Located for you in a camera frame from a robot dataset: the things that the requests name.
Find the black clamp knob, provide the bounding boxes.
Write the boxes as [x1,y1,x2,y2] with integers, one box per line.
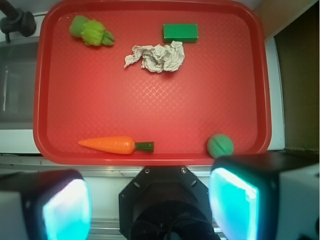
[0,0,37,44]

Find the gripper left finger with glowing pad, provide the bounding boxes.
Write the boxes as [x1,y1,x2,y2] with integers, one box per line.
[0,169,92,240]

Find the green rectangular block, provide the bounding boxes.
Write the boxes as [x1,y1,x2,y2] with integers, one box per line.
[163,23,199,43]

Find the grey metal box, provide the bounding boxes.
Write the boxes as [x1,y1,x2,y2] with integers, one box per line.
[0,38,39,130]

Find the green fuzzy toy animal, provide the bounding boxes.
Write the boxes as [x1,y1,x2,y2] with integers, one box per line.
[69,15,115,47]

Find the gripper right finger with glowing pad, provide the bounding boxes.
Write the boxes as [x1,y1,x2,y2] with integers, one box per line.
[208,151,320,240]

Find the crumpled white paper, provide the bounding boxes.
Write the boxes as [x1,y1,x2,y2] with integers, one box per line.
[123,41,185,74]

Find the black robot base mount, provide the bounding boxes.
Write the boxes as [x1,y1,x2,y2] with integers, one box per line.
[118,166,220,240]

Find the green textured ball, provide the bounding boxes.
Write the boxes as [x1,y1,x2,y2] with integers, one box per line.
[206,134,234,159]

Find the orange toy carrot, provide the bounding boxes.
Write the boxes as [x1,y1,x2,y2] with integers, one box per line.
[78,136,154,155]

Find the red plastic tray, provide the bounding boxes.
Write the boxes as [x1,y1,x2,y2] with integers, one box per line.
[33,0,272,166]

